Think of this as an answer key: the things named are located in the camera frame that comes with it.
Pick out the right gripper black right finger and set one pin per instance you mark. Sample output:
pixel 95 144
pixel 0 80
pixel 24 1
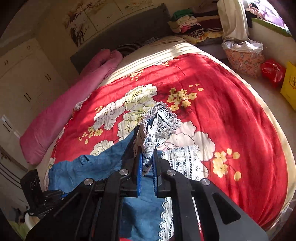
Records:
pixel 201 211

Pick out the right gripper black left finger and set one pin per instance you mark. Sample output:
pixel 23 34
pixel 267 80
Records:
pixel 92 211

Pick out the blue denim pants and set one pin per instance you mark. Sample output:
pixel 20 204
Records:
pixel 146 217

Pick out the pink folded blanket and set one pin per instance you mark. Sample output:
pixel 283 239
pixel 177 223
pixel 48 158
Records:
pixel 48 124

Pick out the red floral quilt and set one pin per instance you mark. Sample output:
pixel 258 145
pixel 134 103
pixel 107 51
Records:
pixel 185 111

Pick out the white wardrobe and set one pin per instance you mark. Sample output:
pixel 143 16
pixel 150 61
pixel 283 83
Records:
pixel 29 83

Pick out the yellow bag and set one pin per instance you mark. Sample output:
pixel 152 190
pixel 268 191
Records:
pixel 288 89

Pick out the red plastic bag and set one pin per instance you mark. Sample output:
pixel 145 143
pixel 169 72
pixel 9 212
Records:
pixel 273 71

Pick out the floral laundry basket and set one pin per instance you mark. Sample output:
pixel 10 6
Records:
pixel 244 57

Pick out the striped dark pillow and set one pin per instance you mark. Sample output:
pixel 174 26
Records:
pixel 127 49

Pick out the dark grey headboard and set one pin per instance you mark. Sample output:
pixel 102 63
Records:
pixel 133 31

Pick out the pile of folded clothes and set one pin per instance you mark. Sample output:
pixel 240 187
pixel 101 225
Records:
pixel 197 28

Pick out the cream curtain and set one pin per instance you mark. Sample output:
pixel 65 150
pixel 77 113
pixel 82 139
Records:
pixel 233 20

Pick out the wall painting panels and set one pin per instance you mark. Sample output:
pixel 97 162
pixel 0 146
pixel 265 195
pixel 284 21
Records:
pixel 86 18

